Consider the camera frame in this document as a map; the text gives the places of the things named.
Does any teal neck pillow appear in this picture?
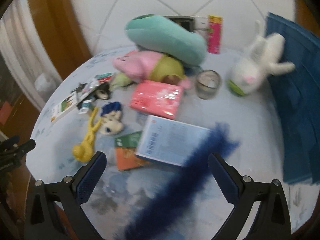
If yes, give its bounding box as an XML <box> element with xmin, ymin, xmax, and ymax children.
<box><xmin>125</xmin><ymin>14</ymin><xmax>207</xmax><ymax>65</ymax></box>

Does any orange and green booklet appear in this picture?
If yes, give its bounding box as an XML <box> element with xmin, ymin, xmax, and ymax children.
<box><xmin>114</xmin><ymin>131</ymin><xmax>149</xmax><ymax>171</ymax></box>

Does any blue haired character plush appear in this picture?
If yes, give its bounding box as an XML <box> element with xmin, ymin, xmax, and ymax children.
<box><xmin>100</xmin><ymin>101</ymin><xmax>124</xmax><ymax>135</ymax></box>

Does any white card pack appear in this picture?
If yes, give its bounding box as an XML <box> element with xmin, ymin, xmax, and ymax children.
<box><xmin>50</xmin><ymin>92</ymin><xmax>78</xmax><ymax>124</ymax></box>

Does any dark blue fuzzy boa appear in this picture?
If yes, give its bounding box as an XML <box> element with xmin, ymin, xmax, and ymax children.
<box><xmin>121</xmin><ymin>123</ymin><xmax>239</xmax><ymax>239</ymax></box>

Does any small black white figurine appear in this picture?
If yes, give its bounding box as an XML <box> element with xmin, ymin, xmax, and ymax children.
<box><xmin>94</xmin><ymin>82</ymin><xmax>111</xmax><ymax>100</ymax></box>

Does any light blue box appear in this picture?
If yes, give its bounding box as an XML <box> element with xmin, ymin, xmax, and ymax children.
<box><xmin>136</xmin><ymin>115</ymin><xmax>209</xmax><ymax>166</ymax></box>

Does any pink tissue pack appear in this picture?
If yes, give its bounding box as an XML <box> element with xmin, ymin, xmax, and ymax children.
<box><xmin>130</xmin><ymin>80</ymin><xmax>184</xmax><ymax>120</ymax></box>

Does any blue plastic storage crate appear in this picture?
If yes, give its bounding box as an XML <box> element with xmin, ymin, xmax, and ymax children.
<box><xmin>266</xmin><ymin>13</ymin><xmax>319</xmax><ymax>184</ymax></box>

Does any pink and green plush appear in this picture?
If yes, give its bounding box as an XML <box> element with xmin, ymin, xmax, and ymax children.
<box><xmin>113</xmin><ymin>51</ymin><xmax>191</xmax><ymax>89</ymax></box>

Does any white plush rabbit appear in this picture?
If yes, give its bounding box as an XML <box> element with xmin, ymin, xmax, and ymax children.
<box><xmin>228</xmin><ymin>20</ymin><xmax>296</xmax><ymax>96</ymax></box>

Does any glass candle jar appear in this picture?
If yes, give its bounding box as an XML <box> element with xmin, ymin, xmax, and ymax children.
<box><xmin>195</xmin><ymin>70</ymin><xmax>222</xmax><ymax>100</ymax></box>

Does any pink snack canister yellow lid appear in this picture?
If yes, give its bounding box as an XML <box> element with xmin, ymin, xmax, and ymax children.
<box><xmin>208</xmin><ymin>15</ymin><xmax>223</xmax><ymax>54</ymax></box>

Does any black square box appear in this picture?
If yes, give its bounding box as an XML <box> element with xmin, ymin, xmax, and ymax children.
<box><xmin>166</xmin><ymin>16</ymin><xmax>195</xmax><ymax>33</ymax></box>

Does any yellow knotted rope toy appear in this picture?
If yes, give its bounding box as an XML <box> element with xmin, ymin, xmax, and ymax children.
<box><xmin>72</xmin><ymin>107</ymin><xmax>102</xmax><ymax>163</ymax></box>

